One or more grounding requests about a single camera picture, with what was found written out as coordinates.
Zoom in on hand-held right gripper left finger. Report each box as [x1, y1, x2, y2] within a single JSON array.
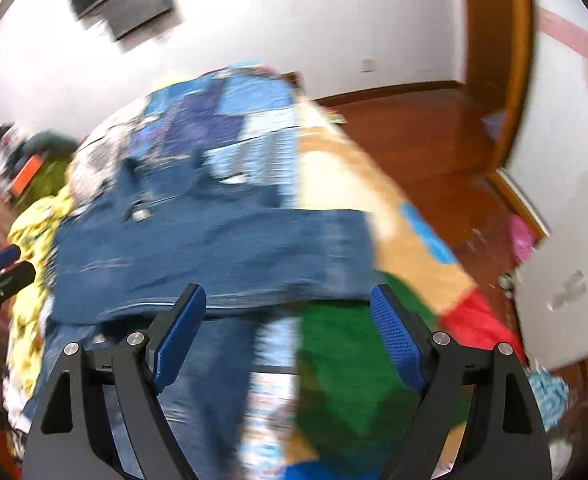
[[22, 283, 207, 480]]

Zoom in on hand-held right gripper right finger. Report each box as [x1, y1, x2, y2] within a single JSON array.
[[371, 284, 553, 480]]

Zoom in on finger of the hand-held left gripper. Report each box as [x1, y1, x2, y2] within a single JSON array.
[[0, 245, 37, 317]]

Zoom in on blue denim jeans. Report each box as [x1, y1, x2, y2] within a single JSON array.
[[23, 152, 379, 480]]

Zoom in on yellow patterned cloth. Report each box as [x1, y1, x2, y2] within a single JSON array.
[[5, 186, 74, 411]]

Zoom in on colourful patchwork printed blanket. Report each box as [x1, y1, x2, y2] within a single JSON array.
[[64, 64, 527, 480]]

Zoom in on orange box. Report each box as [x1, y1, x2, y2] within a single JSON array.
[[12, 155, 44, 196]]

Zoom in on pink bag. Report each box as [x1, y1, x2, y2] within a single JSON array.
[[508, 215, 538, 266]]

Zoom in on light blue patterned cloth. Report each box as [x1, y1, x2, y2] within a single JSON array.
[[526, 369, 572, 433]]

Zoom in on white cabinet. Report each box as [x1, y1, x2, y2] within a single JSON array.
[[512, 142, 588, 373]]

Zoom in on wooden door frame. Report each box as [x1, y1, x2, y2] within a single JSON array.
[[461, 0, 549, 241]]

